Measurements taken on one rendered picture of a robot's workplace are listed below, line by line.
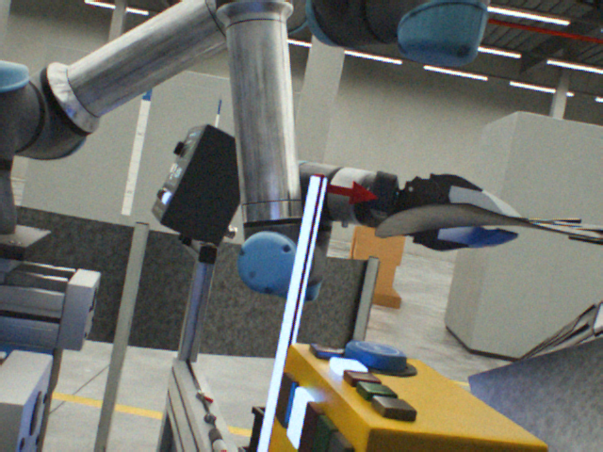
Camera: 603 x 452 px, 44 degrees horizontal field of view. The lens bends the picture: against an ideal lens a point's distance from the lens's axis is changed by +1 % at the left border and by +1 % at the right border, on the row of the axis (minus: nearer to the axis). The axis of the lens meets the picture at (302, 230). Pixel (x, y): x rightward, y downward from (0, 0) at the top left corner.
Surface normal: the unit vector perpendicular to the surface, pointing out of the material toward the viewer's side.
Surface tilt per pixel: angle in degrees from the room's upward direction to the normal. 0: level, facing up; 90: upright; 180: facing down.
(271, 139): 83
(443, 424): 0
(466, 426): 0
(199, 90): 90
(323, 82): 90
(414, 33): 93
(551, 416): 55
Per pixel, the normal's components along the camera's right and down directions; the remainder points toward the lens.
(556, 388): -0.40, -0.62
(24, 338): 0.18, 0.09
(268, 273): -0.22, 0.01
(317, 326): 0.66, 0.17
